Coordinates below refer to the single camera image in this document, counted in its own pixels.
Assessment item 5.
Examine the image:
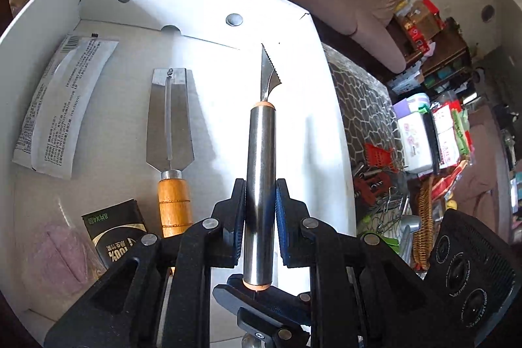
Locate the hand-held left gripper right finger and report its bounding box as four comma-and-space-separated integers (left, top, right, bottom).
275, 177, 449, 348

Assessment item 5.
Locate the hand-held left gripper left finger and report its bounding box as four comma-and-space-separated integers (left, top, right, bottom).
44, 177, 249, 348

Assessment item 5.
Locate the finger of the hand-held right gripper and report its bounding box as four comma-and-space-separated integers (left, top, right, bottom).
212, 274, 313, 348

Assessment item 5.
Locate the steel fruit carving tool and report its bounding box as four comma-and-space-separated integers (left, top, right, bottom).
242, 43, 286, 292

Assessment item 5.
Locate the wooden handled steel peeler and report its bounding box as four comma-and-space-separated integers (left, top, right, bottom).
146, 67, 195, 238

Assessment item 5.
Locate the black carton with gold print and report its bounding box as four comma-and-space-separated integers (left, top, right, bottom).
82, 199, 151, 272

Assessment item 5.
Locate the white cardboard box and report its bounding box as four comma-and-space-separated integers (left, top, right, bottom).
0, 0, 360, 348

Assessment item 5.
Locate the wicker basket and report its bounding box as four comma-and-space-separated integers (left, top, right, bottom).
412, 177, 436, 268

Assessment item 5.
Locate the red spring tool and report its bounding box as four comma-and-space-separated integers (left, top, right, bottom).
353, 143, 394, 207

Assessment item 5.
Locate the green plastic peeler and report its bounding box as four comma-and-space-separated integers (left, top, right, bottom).
359, 215, 402, 251

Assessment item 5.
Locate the pile of red snack packets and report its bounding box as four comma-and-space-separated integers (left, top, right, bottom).
430, 99, 474, 203

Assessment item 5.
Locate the white tissue box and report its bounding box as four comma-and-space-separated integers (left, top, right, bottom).
397, 115, 442, 174

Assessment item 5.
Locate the pink packet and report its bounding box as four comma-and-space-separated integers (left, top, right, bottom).
24, 221, 107, 305

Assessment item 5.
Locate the white printed packet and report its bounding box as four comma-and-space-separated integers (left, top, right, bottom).
12, 32, 120, 181

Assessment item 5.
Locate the dark wooden cabinet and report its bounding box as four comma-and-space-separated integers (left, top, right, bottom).
420, 20, 470, 88

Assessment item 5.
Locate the stack of red cardboard boxes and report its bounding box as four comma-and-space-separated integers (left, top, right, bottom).
393, 0, 445, 52

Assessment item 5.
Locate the wire whisk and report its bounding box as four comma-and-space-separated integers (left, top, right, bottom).
367, 189, 409, 240

